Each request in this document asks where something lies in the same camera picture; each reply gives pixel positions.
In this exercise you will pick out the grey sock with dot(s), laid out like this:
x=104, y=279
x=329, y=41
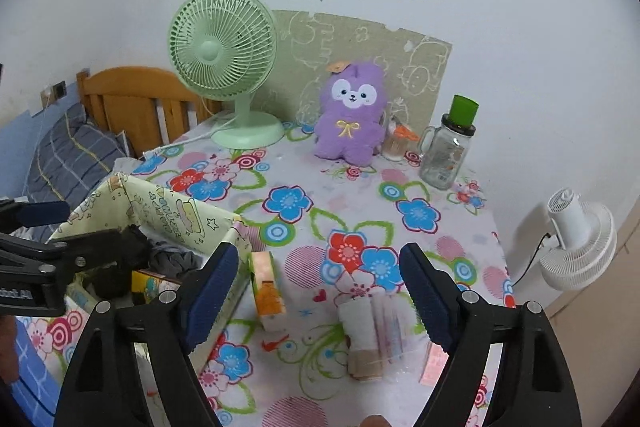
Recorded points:
x=172, y=259

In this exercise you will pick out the black plastic bag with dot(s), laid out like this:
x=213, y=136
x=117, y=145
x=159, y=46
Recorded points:
x=117, y=279

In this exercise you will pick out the dark wall socket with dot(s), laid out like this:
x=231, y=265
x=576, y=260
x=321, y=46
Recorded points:
x=60, y=90

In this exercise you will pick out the cotton swab jar orange lid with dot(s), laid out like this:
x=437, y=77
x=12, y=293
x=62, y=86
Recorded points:
x=395, y=149

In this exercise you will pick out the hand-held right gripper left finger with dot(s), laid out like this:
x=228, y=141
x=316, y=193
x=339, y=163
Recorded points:
x=210, y=292

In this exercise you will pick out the green cartoon print board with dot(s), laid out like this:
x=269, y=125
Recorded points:
x=310, y=52

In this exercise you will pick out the green desk fan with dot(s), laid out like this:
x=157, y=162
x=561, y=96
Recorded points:
x=210, y=52

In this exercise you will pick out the white floor fan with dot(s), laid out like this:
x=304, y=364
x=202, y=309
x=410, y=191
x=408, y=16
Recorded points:
x=575, y=232

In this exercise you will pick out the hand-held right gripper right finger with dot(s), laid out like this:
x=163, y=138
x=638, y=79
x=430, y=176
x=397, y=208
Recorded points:
x=430, y=297

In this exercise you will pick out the grey plaid pillow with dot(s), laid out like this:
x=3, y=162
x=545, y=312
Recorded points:
x=75, y=147

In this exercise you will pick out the purple plush toy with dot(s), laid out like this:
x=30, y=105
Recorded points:
x=350, y=137

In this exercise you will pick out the floral tablecloth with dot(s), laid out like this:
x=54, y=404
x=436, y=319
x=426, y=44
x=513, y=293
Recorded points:
x=320, y=187

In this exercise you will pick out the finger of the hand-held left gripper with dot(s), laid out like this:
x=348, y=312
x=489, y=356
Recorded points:
x=42, y=213
x=90, y=249

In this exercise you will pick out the blue bed sheet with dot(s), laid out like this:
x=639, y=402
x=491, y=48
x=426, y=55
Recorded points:
x=35, y=372

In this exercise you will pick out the beige wall switch plate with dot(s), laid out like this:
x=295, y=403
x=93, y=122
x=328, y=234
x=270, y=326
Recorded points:
x=47, y=97

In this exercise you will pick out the yellow cartoon printed packet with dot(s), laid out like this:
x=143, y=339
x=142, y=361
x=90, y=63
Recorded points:
x=150, y=284

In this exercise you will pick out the glass jar green lid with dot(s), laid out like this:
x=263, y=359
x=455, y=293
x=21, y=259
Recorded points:
x=445, y=162

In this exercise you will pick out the yellow printed storage box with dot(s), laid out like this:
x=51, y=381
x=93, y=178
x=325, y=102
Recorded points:
x=165, y=207

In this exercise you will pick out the clear bag of cloths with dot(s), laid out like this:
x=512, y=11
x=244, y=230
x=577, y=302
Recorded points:
x=365, y=332

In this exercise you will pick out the wooden bed headboard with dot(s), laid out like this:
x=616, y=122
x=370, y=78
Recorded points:
x=125, y=92

